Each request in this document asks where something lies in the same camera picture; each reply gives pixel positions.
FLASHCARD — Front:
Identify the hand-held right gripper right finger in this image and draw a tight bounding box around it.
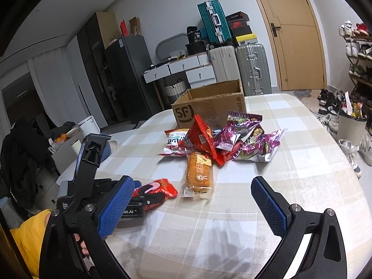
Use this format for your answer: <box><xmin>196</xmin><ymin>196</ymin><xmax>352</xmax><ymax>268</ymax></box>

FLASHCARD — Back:
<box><xmin>251</xmin><ymin>176</ymin><xmax>348</xmax><ymax>279</ymax></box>

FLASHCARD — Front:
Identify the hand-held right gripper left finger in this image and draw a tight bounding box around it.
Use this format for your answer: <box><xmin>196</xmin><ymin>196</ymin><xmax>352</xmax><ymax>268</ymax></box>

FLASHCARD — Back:
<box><xmin>39</xmin><ymin>175</ymin><xmax>136</xmax><ymax>279</ymax></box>

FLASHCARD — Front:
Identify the red pink snack packet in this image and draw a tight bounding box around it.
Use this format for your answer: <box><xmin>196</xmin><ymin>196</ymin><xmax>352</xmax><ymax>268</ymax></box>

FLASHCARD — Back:
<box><xmin>132</xmin><ymin>179</ymin><xmax>178</xmax><ymax>211</ymax></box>

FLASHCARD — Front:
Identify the white red-print snack packet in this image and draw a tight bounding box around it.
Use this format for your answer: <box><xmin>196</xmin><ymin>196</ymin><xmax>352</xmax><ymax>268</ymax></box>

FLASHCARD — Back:
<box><xmin>158</xmin><ymin>128</ymin><xmax>192</xmax><ymax>157</ymax></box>

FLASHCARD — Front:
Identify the clear bread packet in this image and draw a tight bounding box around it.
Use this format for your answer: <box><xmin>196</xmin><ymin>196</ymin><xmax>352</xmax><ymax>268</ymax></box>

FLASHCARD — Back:
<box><xmin>182</xmin><ymin>150</ymin><xmax>215</xmax><ymax>199</ymax></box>

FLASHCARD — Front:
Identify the large red snack packet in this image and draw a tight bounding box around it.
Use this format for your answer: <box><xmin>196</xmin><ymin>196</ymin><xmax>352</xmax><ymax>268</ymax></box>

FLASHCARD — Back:
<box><xmin>179</xmin><ymin>115</ymin><xmax>233</xmax><ymax>167</ymax></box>

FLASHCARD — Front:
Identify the purple green snack packet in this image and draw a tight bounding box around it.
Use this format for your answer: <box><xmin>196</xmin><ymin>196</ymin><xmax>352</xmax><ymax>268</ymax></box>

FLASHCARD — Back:
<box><xmin>227</xmin><ymin>110</ymin><xmax>263</xmax><ymax>131</ymax></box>

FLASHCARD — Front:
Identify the person's left forearm yellow sleeve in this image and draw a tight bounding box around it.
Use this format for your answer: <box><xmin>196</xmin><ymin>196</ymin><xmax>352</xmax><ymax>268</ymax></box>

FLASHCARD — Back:
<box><xmin>10</xmin><ymin>209</ymin><xmax>53</xmax><ymax>278</ymax></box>

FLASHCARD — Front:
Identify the person's left hand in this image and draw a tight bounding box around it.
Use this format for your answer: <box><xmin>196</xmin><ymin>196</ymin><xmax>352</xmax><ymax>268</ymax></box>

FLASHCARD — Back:
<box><xmin>73</xmin><ymin>233</ymin><xmax>91</xmax><ymax>260</ymax></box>

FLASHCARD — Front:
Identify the white paper cup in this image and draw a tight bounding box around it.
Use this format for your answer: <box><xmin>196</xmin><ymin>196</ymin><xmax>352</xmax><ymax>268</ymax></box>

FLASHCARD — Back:
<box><xmin>71</xmin><ymin>139</ymin><xmax>84</xmax><ymax>158</ymax></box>

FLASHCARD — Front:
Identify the white air purifier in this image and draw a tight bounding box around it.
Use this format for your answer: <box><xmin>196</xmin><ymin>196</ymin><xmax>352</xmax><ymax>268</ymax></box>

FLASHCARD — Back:
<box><xmin>78</xmin><ymin>116</ymin><xmax>102</xmax><ymax>136</ymax></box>

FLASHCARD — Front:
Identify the black jacket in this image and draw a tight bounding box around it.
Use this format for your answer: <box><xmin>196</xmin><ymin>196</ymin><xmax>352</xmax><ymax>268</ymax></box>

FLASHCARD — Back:
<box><xmin>0</xmin><ymin>118</ymin><xmax>59</xmax><ymax>210</ymax></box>

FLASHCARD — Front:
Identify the white sneaker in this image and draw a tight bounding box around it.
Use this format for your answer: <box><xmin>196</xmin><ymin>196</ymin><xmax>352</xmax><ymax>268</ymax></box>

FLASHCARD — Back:
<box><xmin>339</xmin><ymin>139</ymin><xmax>362</xmax><ymax>178</ymax></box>
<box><xmin>359</xmin><ymin>134</ymin><xmax>372</xmax><ymax>166</ymax></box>

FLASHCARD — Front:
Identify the white wardrobe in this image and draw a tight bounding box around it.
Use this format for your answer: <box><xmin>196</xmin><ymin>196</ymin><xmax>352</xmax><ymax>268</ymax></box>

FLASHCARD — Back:
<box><xmin>27</xmin><ymin>36</ymin><xmax>108</xmax><ymax>131</ymax></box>

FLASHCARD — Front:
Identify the striped laundry basket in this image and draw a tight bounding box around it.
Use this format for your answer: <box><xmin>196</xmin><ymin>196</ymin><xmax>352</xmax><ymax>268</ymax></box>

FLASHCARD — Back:
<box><xmin>163</xmin><ymin>80</ymin><xmax>189</xmax><ymax>105</ymax></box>

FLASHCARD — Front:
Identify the dark grey refrigerator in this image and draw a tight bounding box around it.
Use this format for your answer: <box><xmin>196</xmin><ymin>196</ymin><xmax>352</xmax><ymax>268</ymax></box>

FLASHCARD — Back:
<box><xmin>105</xmin><ymin>36</ymin><xmax>156</xmax><ymax>124</ymax></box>

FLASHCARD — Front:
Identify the dark tall wardrobe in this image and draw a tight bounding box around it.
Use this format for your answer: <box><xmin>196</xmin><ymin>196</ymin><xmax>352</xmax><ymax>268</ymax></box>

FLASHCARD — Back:
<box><xmin>77</xmin><ymin>12</ymin><xmax>121</xmax><ymax>125</ymax></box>

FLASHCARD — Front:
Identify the white bin with items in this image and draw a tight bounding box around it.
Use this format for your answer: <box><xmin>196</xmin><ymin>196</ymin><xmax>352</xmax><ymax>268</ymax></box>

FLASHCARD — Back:
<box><xmin>337</xmin><ymin>91</ymin><xmax>368</xmax><ymax>143</ymax></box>

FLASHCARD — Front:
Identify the pile of assorted shoes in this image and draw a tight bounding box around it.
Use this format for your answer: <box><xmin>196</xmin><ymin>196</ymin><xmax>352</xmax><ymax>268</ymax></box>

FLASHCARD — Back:
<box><xmin>316</xmin><ymin>89</ymin><xmax>346</xmax><ymax>134</ymax></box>

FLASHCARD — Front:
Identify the white desk with drawers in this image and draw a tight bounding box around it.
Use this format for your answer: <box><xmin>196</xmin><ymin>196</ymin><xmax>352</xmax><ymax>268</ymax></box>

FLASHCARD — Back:
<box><xmin>143</xmin><ymin>54</ymin><xmax>217</xmax><ymax>111</ymax></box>

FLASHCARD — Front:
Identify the grey suitcase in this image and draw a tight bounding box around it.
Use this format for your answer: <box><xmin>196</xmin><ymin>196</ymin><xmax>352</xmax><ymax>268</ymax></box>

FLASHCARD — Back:
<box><xmin>235</xmin><ymin>43</ymin><xmax>272</xmax><ymax>96</ymax></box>

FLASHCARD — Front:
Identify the grey oval mirror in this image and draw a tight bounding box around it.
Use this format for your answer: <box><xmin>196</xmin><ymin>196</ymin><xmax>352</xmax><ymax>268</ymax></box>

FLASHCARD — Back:
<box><xmin>155</xmin><ymin>33</ymin><xmax>189</xmax><ymax>61</ymax></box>

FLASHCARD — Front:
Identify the white ribbed suitcase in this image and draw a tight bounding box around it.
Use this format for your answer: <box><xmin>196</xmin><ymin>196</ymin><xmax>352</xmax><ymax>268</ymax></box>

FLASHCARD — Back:
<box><xmin>209</xmin><ymin>46</ymin><xmax>237</xmax><ymax>83</ymax></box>

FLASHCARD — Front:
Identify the small brown cardboard box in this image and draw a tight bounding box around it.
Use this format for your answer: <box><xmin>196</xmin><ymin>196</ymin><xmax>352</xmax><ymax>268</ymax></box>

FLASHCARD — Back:
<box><xmin>129</xmin><ymin>17</ymin><xmax>143</xmax><ymax>37</ymax></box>

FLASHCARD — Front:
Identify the wooden door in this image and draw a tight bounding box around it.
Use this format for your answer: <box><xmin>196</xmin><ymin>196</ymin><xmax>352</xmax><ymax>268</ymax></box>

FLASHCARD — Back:
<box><xmin>246</xmin><ymin>0</ymin><xmax>327</xmax><ymax>92</ymax></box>

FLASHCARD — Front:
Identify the black printed box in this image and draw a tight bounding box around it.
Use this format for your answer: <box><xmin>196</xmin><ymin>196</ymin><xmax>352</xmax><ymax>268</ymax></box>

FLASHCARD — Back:
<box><xmin>187</xmin><ymin>26</ymin><xmax>204</xmax><ymax>44</ymax></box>

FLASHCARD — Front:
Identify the yellow black box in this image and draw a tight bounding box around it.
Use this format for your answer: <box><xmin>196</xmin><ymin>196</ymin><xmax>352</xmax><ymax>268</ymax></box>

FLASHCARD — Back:
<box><xmin>234</xmin><ymin>33</ymin><xmax>258</xmax><ymax>46</ymax></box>

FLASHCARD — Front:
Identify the metal shoe rack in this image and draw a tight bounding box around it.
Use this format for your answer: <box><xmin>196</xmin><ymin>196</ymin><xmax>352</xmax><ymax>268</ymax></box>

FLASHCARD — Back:
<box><xmin>339</xmin><ymin>20</ymin><xmax>372</xmax><ymax>117</ymax></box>

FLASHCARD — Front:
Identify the red black shoe box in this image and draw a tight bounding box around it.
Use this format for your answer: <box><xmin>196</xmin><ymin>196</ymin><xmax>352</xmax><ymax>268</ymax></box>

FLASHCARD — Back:
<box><xmin>229</xmin><ymin>20</ymin><xmax>253</xmax><ymax>37</ymax></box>

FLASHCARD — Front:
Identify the teal suitcase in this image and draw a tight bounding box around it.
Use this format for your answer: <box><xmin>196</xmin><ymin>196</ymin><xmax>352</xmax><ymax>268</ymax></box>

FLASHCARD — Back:
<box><xmin>198</xmin><ymin>1</ymin><xmax>233</xmax><ymax>45</ymax></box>

